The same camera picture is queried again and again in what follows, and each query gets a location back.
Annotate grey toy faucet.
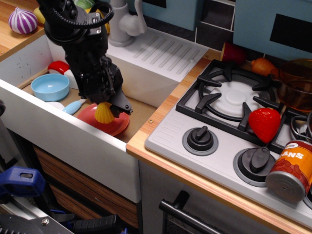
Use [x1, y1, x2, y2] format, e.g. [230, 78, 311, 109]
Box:
[108, 0, 147, 47]

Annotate white toy sink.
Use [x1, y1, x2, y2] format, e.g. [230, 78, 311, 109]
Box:
[0, 29, 208, 203]

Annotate orange toy carrot piece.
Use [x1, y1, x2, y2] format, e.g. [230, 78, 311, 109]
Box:
[251, 58, 276, 77]

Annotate pink plastic plate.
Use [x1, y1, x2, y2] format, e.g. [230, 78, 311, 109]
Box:
[77, 104, 130, 136]

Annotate orange toy beans can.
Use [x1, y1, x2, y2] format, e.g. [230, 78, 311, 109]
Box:
[266, 140, 312, 203]

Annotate white toy salt shaker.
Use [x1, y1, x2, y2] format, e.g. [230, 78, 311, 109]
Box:
[64, 69, 78, 90]

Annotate black right stove knob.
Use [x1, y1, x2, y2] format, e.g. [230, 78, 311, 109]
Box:
[233, 147, 276, 188]

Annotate purple striped toy onion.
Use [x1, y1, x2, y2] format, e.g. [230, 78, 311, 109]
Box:
[8, 7, 38, 34]

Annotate grey toy stove top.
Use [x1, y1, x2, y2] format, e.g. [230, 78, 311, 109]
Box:
[145, 104, 312, 227]

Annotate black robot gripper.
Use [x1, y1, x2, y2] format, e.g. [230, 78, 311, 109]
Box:
[64, 46, 133, 118]

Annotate black left stove knob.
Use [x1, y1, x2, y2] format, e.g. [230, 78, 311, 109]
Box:
[182, 126, 218, 156]

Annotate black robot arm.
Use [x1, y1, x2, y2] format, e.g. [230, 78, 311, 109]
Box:
[38, 0, 133, 117]

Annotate blue clamp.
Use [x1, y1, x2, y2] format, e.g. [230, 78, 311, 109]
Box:
[0, 166, 45, 198]

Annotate black stove knob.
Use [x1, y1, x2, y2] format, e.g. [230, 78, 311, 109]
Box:
[182, 126, 218, 156]
[233, 147, 276, 188]

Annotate yellow toy bell pepper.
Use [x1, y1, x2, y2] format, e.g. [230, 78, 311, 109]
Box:
[85, 8, 110, 34]

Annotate black stove grate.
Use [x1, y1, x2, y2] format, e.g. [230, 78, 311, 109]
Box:
[175, 59, 310, 153]

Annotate yellow-green toy potato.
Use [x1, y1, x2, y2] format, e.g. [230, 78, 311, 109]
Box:
[33, 7, 45, 24]

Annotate yellow toy corn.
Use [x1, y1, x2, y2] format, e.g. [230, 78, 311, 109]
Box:
[95, 102, 115, 124]

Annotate orange transparent toy pot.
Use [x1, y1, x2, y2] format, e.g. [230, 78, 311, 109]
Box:
[271, 59, 312, 113]

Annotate dark red toy vegetable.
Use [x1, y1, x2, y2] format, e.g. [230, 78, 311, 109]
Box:
[220, 42, 247, 65]

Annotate red toy strawberry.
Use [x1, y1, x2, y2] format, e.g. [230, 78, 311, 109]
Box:
[248, 108, 281, 143]

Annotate green toy cabbage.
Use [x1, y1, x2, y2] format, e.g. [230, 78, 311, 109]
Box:
[74, 0, 95, 10]

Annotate blue and white toy brush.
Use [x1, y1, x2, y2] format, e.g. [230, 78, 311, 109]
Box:
[63, 99, 86, 115]

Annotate red and white toy mushroom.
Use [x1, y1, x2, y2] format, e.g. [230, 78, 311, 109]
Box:
[47, 61, 70, 75]

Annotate light blue plastic bowl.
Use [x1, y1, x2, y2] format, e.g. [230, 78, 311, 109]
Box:
[31, 74, 70, 102]

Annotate black oven door handle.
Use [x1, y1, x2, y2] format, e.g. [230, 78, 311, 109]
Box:
[159, 190, 225, 234]

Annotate grey metal mounting plate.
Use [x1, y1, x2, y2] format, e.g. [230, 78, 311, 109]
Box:
[0, 197, 74, 234]

